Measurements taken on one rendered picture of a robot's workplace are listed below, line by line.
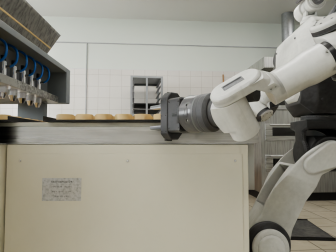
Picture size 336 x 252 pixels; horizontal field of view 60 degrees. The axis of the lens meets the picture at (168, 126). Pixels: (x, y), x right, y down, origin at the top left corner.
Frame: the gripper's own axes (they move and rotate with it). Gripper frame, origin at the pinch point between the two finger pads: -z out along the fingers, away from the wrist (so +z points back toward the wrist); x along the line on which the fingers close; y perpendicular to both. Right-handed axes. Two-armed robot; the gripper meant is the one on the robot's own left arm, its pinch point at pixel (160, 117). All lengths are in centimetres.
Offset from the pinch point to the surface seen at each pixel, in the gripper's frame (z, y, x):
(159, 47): -313, -289, 160
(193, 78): -274, -335, 106
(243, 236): 12.3, -20.3, -32.9
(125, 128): -11.6, 2.7, -2.7
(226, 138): 8.6, -18.0, -5.5
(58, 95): -71, -3, 15
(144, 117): -6.4, 0.2, 0.4
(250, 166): 11.4, -26.5, -14.0
